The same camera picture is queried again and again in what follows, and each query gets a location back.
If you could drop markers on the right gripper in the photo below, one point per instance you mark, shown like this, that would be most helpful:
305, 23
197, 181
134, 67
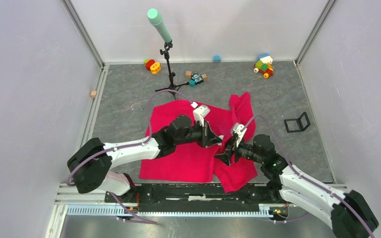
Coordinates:
225, 157

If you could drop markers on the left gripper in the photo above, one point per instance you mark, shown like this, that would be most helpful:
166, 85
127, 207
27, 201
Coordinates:
208, 138

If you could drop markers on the red t-shirt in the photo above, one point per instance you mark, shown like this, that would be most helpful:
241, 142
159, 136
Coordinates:
191, 163

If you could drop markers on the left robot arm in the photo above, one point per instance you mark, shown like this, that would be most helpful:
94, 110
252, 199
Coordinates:
91, 166

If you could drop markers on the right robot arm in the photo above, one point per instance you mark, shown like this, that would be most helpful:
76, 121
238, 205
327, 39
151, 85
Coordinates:
346, 213

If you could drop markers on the blue robot toy blocks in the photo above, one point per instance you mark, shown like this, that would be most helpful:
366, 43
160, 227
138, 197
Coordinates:
195, 78

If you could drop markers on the blue dome block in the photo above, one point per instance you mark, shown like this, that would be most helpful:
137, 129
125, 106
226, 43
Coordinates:
216, 59

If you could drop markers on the colourful toy block car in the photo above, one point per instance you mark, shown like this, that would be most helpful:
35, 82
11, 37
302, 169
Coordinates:
264, 66

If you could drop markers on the red yellow toy wheels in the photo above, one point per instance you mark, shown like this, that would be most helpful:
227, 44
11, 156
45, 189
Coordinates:
152, 66

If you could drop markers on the green microphone on tripod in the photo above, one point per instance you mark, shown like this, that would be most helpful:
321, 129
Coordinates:
156, 20

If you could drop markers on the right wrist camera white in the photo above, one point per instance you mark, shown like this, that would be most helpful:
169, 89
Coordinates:
238, 131

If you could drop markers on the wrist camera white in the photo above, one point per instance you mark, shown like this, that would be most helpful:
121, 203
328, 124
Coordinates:
200, 112
238, 131

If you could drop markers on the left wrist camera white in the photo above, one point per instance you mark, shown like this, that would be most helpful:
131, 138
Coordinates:
200, 112

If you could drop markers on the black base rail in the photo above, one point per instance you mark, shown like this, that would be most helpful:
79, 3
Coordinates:
200, 197

